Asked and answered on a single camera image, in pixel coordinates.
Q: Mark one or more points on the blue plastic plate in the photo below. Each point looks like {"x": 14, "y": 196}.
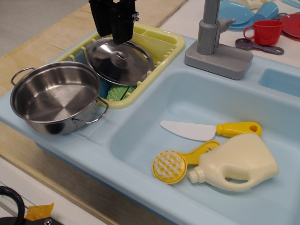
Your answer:
{"x": 234, "y": 10}

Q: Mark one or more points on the stainless steel pot lid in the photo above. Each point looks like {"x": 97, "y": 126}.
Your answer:
{"x": 125, "y": 64}

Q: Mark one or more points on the yellow tape piece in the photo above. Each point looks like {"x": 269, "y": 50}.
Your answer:
{"x": 39, "y": 212}

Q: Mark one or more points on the light blue toy sink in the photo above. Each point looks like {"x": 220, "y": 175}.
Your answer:
{"x": 106, "y": 168}

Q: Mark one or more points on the red plastic plate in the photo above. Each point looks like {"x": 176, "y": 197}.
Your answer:
{"x": 291, "y": 24}

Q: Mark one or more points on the white toy knife yellow handle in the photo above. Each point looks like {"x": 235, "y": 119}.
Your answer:
{"x": 202, "y": 132}

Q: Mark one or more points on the blue plastic cup in rack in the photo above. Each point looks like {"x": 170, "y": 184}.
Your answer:
{"x": 105, "y": 86}

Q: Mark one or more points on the grey measuring spoon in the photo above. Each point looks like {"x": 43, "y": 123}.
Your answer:
{"x": 246, "y": 44}

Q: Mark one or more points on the cream plastic dish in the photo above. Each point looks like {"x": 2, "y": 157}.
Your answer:
{"x": 252, "y": 4}

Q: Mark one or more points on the grey toy faucet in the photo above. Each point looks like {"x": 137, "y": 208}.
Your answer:
{"x": 207, "y": 54}

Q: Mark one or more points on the red toy mug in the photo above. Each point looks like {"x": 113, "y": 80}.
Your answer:
{"x": 264, "y": 32}

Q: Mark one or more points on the cream toy detergent bottle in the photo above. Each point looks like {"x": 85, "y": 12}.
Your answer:
{"x": 238, "y": 164}

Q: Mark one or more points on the yellow dish brush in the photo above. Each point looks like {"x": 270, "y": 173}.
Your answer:
{"x": 171, "y": 166}

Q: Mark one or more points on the blue plastic tumbler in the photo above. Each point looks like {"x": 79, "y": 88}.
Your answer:
{"x": 269, "y": 10}

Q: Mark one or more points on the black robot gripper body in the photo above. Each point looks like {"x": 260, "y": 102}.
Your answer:
{"x": 112, "y": 2}

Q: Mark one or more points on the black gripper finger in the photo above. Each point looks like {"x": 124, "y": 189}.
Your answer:
{"x": 123, "y": 16}
{"x": 104, "y": 16}

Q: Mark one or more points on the green toy vegetable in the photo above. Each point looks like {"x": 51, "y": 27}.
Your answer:
{"x": 118, "y": 92}

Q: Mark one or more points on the black device base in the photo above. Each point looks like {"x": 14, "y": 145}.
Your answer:
{"x": 44, "y": 221}

